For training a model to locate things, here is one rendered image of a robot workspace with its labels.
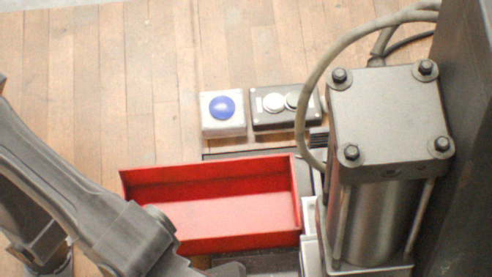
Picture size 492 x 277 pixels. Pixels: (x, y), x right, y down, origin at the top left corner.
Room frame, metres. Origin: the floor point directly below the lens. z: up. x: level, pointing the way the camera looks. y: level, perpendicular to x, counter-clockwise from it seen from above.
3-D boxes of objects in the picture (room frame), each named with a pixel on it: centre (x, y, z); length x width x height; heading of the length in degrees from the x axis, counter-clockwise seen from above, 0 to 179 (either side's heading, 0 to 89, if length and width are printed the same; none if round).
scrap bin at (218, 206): (0.56, 0.06, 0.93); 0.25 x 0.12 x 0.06; 93
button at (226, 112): (0.73, 0.04, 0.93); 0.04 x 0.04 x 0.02
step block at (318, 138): (0.62, -0.10, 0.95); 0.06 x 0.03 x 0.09; 3
